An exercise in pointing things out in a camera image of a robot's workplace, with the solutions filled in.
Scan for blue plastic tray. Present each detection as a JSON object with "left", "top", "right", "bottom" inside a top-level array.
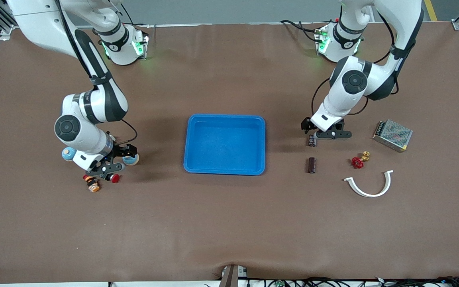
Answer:
[{"left": 184, "top": 114, "right": 266, "bottom": 176}]

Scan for orange red push button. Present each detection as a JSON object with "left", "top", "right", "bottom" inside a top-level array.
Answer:
[{"left": 82, "top": 173, "right": 102, "bottom": 193}]

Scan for white curved pipe clamp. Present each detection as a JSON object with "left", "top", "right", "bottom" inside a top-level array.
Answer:
[{"left": 343, "top": 170, "right": 394, "bottom": 198}]

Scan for metal mesh power supply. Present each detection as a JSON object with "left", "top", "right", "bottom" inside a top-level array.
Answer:
[{"left": 372, "top": 119, "right": 414, "bottom": 153}]

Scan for large table cover mat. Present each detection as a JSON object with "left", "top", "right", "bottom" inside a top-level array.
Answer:
[{"left": 0, "top": 22, "right": 459, "bottom": 284}]

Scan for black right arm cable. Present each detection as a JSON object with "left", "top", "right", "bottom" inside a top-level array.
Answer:
[{"left": 54, "top": 0, "right": 138, "bottom": 146}]

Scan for black cables at arm base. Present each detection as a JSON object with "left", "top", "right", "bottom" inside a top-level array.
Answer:
[{"left": 280, "top": 19, "right": 322, "bottom": 43}]

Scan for metal table edge rail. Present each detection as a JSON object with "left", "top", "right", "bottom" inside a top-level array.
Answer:
[{"left": 0, "top": 22, "right": 459, "bottom": 29}]

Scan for tangled black cable bundle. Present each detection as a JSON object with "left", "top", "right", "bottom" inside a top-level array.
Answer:
[{"left": 204, "top": 276, "right": 459, "bottom": 287}]

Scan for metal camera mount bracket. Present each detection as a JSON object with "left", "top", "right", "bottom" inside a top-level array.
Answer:
[{"left": 218, "top": 264, "right": 249, "bottom": 287}]

